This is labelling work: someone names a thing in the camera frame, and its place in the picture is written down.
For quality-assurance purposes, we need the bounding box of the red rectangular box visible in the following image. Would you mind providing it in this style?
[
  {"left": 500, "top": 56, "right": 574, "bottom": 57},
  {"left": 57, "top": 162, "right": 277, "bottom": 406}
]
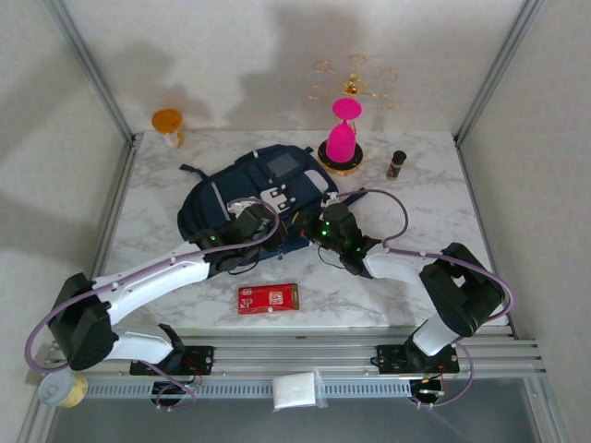
[{"left": 237, "top": 282, "right": 301, "bottom": 316}]

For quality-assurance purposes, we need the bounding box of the navy blue student backpack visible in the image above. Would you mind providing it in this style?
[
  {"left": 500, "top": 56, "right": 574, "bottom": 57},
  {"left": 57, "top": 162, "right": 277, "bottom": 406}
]
[{"left": 177, "top": 143, "right": 366, "bottom": 264}]

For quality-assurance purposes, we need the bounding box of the spice bottle with black cap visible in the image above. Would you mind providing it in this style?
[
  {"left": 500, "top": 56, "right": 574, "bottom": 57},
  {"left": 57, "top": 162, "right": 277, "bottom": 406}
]
[{"left": 385, "top": 150, "right": 408, "bottom": 182}]

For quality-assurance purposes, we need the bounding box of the pink goblet glass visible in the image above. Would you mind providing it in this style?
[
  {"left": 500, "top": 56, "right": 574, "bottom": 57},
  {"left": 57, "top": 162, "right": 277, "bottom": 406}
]
[{"left": 325, "top": 97, "right": 365, "bottom": 162}]

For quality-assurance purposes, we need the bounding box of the orange pill bottle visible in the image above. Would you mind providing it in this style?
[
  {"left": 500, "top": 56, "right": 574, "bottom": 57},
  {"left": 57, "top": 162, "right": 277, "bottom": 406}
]
[{"left": 151, "top": 108, "right": 186, "bottom": 150}]

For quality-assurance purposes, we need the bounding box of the gold glass rack stand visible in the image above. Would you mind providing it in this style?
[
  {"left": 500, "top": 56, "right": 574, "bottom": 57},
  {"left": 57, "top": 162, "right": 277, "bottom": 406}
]
[{"left": 307, "top": 54, "right": 401, "bottom": 177}]

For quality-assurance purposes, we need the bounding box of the white plastic packet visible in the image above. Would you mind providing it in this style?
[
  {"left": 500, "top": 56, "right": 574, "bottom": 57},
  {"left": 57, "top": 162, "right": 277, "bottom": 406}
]
[{"left": 271, "top": 371, "right": 330, "bottom": 413}]

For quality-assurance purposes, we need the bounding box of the black controller board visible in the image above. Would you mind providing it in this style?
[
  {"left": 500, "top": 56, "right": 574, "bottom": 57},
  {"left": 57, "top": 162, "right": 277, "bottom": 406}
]
[
  {"left": 151, "top": 380, "right": 202, "bottom": 399},
  {"left": 409, "top": 376, "right": 448, "bottom": 399}
]

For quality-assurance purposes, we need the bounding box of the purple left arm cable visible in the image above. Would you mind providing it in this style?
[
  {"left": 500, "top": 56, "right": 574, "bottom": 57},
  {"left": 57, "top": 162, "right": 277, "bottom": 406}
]
[{"left": 25, "top": 198, "right": 283, "bottom": 412}]

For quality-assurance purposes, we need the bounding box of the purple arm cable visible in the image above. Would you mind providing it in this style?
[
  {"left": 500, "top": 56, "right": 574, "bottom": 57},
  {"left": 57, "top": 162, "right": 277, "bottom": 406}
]
[
  {"left": 327, "top": 187, "right": 513, "bottom": 412},
  {"left": 25, "top": 198, "right": 283, "bottom": 412}
]

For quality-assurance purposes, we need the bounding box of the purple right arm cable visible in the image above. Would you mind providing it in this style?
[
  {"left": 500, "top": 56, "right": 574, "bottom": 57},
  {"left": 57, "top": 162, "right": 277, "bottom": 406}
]
[{"left": 327, "top": 187, "right": 513, "bottom": 412}]

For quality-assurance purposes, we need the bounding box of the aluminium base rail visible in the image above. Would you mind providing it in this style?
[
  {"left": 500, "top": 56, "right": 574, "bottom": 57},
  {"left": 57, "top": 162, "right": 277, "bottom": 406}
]
[{"left": 36, "top": 329, "right": 549, "bottom": 376}]

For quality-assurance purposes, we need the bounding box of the aluminium side rail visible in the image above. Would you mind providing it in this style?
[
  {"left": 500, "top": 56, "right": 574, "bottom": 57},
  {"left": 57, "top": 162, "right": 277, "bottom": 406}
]
[
  {"left": 18, "top": 138, "right": 142, "bottom": 443},
  {"left": 454, "top": 136, "right": 569, "bottom": 443}
]

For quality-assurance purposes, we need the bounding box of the grey slotted cable duct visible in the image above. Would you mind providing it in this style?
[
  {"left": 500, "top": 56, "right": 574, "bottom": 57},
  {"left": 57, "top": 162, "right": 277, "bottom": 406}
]
[{"left": 85, "top": 377, "right": 413, "bottom": 401}]

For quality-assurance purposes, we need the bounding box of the aluminium frame post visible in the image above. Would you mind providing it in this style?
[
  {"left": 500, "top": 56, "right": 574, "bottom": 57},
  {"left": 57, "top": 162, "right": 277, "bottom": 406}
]
[
  {"left": 43, "top": 0, "right": 142, "bottom": 147},
  {"left": 452, "top": 0, "right": 549, "bottom": 147}
]

